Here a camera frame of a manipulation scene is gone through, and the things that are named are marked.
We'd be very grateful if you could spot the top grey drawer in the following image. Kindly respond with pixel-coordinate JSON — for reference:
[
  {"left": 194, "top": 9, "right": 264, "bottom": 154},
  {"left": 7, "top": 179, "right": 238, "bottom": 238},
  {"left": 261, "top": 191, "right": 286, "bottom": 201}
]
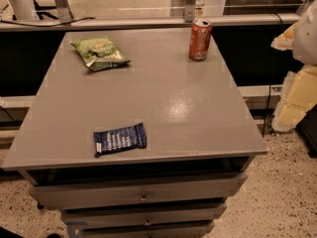
[{"left": 30, "top": 173, "right": 247, "bottom": 210}]

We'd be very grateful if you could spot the green chip bag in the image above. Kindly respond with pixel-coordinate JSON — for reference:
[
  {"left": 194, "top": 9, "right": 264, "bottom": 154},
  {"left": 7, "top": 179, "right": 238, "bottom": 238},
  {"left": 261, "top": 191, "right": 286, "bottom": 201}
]
[{"left": 70, "top": 37, "right": 130, "bottom": 71}]

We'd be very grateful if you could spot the bottom grey drawer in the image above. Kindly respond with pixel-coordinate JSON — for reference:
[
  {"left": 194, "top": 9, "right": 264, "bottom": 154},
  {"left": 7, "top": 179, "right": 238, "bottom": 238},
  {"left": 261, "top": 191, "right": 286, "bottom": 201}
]
[{"left": 71, "top": 221, "right": 214, "bottom": 238}]

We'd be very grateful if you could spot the middle grey drawer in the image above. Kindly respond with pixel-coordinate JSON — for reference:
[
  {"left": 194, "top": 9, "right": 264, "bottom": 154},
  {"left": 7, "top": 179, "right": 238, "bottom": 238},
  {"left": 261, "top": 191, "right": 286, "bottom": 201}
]
[{"left": 61, "top": 201, "right": 227, "bottom": 229}]

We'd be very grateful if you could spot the white pipe top left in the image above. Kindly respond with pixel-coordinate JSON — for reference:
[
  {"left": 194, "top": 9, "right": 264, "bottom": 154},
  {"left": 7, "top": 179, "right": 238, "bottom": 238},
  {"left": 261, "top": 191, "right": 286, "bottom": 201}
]
[{"left": 7, "top": 0, "right": 39, "bottom": 21}]

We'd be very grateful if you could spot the grey drawer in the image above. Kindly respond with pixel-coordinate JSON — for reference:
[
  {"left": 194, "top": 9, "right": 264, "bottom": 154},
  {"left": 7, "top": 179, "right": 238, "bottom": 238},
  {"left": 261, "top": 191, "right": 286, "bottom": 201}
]
[
  {"left": 71, "top": 221, "right": 214, "bottom": 238},
  {"left": 30, "top": 173, "right": 247, "bottom": 210},
  {"left": 61, "top": 201, "right": 227, "bottom": 229}
]

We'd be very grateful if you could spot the red coke can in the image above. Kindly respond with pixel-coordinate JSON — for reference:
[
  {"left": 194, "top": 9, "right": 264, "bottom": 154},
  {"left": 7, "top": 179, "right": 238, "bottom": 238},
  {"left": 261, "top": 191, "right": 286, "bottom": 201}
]
[{"left": 189, "top": 19, "right": 212, "bottom": 60}]

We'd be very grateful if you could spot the blue rxbar blueberry wrapper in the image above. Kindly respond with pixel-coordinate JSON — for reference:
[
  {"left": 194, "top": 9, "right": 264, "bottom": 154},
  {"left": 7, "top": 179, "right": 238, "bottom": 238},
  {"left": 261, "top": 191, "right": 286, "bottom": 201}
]
[{"left": 93, "top": 123, "right": 147, "bottom": 158}]

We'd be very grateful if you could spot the grey metal rail frame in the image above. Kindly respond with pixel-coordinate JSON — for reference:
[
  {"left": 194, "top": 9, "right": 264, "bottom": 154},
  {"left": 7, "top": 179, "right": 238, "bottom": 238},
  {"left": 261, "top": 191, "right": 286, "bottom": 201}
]
[{"left": 1, "top": 0, "right": 304, "bottom": 32}]

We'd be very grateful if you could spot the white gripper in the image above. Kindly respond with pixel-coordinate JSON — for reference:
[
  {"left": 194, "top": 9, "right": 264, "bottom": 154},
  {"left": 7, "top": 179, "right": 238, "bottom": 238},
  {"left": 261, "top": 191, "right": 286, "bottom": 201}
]
[{"left": 270, "top": 7, "right": 317, "bottom": 132}]

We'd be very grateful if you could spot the grey drawer cabinet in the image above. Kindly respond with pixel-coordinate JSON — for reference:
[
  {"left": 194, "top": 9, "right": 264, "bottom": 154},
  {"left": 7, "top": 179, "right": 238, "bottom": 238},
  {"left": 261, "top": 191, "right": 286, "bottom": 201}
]
[{"left": 3, "top": 29, "right": 266, "bottom": 238}]

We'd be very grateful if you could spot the black cable on rail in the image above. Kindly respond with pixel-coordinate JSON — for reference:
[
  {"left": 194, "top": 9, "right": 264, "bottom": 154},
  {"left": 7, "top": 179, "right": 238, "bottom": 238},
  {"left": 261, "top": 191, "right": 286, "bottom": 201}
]
[{"left": 0, "top": 16, "right": 97, "bottom": 28}]

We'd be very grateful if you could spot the black hanging cable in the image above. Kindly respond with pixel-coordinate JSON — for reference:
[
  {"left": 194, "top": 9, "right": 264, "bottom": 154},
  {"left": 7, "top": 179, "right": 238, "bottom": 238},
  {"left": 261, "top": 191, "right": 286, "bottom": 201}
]
[{"left": 262, "top": 13, "right": 285, "bottom": 138}]

